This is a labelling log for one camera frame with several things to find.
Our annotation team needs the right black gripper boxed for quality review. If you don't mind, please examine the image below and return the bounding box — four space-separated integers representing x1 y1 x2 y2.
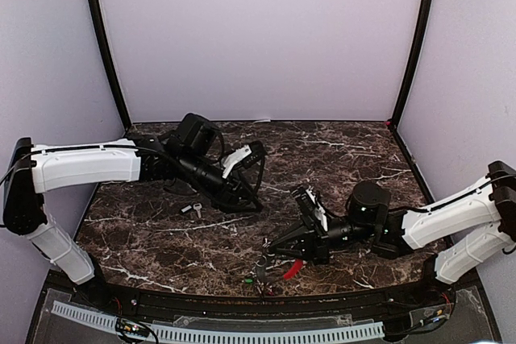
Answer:
268 213 377 266

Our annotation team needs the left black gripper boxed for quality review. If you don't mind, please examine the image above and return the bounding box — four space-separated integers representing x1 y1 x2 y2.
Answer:
177 149 264 213

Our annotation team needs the large keyring with red grip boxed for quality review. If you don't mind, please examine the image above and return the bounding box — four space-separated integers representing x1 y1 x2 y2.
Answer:
253 238 305 297

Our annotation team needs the silver key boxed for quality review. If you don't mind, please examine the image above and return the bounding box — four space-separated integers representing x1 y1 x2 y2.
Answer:
192 203 202 218

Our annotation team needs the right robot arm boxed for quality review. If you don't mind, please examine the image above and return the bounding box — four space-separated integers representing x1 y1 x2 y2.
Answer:
264 161 515 307

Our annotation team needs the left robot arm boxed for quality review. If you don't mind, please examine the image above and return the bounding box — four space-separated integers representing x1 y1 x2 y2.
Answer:
1 113 266 309

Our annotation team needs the small circuit board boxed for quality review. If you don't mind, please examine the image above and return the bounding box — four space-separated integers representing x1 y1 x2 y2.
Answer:
114 318 150 339

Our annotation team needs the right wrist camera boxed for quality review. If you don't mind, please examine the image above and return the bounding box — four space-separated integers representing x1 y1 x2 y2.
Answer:
292 186 328 233

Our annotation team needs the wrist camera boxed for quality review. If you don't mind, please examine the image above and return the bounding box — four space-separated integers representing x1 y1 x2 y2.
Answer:
292 186 328 233
222 141 266 179

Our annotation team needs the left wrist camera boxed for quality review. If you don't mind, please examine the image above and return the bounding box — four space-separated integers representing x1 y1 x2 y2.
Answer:
222 141 266 179

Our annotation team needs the black front rail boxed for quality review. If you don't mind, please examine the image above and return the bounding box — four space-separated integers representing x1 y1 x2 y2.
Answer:
48 269 481 323

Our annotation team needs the white slotted cable duct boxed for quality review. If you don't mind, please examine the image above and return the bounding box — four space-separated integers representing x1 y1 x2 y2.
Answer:
51 300 385 344

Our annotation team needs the left black frame post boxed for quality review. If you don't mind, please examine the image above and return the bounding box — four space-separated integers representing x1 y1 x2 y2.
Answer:
87 0 132 131

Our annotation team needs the black frame post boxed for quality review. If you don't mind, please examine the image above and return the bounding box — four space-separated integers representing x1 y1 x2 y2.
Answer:
87 0 132 131
388 0 432 132

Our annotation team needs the right black frame post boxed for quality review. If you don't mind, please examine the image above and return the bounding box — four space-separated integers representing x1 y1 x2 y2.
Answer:
388 0 432 132

